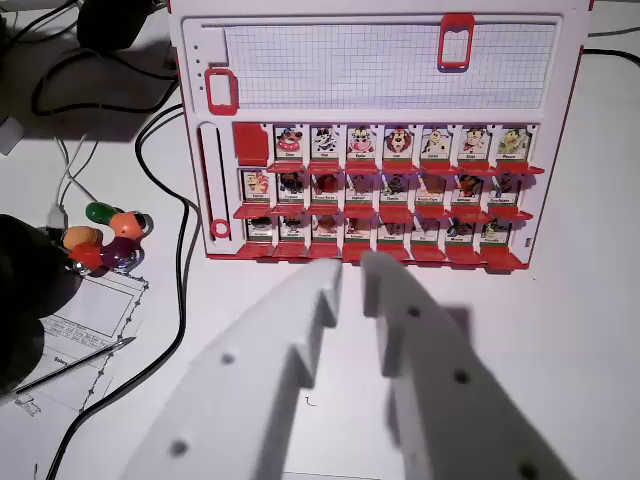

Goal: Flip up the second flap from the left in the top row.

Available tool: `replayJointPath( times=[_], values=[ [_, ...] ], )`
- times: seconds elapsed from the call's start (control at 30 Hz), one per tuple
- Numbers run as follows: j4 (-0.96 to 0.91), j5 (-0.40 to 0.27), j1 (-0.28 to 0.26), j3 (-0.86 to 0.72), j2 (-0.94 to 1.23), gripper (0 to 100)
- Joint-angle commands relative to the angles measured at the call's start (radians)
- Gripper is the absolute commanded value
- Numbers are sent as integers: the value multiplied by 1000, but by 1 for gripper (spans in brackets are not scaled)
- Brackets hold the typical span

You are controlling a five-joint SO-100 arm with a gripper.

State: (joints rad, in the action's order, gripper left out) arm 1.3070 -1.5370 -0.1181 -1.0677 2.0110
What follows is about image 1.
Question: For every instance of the red board flap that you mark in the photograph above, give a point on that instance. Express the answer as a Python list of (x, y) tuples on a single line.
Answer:
[(287, 168)]

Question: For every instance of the printed paper sheet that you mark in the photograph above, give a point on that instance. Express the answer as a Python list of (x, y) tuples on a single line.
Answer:
[(100, 310)]

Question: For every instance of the silver pen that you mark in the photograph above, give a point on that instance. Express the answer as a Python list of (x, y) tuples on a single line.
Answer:
[(70, 364)]

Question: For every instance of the dark rounded object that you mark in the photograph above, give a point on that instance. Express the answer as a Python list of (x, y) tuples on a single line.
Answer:
[(25, 295)]

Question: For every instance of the red and white game board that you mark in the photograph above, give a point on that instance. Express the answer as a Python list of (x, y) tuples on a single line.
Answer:
[(380, 70)]

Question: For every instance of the small white block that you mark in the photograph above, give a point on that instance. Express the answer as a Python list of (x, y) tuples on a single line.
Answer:
[(9, 136)]

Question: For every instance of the black box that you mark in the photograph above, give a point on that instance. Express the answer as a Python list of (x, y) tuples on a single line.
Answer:
[(112, 22)]

